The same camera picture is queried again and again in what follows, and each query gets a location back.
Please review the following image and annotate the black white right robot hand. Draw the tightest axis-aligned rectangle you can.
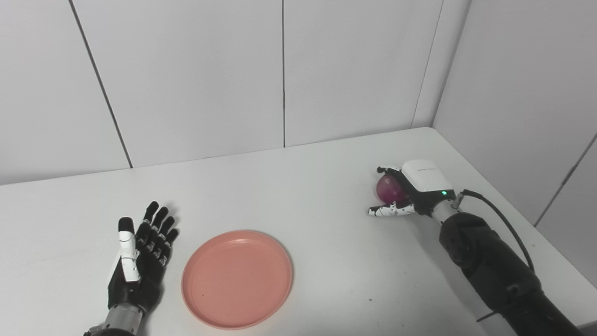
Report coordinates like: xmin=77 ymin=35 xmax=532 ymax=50
xmin=368 ymin=160 xmax=457 ymax=218

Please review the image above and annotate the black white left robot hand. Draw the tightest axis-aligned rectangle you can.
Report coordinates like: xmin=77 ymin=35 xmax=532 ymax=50
xmin=107 ymin=201 xmax=180 ymax=315

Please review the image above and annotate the purple onion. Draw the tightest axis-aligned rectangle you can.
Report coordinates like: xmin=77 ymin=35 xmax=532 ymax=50
xmin=376 ymin=175 xmax=411 ymax=205

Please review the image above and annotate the pink round plate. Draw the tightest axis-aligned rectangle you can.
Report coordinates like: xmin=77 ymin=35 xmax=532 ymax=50
xmin=181 ymin=230 xmax=294 ymax=330

